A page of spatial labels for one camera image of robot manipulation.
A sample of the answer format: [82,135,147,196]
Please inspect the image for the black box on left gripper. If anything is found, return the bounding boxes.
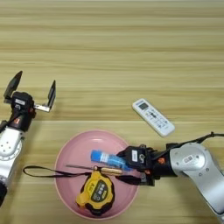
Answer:
[11,91,36,114]

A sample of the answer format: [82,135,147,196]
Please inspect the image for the blue glue stick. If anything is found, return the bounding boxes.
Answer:
[89,149,133,172]

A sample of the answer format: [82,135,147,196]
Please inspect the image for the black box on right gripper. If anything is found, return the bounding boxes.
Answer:
[124,145,153,173]

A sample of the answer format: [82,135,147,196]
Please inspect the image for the white remote control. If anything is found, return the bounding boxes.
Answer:
[131,98,177,138]

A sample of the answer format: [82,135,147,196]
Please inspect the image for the yellow black tape measure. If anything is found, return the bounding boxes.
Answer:
[22,164,116,217]

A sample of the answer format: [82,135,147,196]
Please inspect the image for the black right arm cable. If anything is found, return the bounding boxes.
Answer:
[158,131,224,162]

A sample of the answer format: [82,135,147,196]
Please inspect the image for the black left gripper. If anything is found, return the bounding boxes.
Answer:
[3,70,57,133]

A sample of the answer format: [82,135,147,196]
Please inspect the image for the wooden handle screwdriver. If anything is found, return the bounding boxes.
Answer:
[65,164,123,177]

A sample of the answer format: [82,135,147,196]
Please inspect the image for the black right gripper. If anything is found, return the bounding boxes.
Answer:
[115,144,179,187]

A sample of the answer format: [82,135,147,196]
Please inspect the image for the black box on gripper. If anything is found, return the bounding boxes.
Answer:
[124,145,153,173]
[11,91,36,114]

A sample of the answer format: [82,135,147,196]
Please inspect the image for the pink round plate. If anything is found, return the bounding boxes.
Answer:
[53,129,141,221]

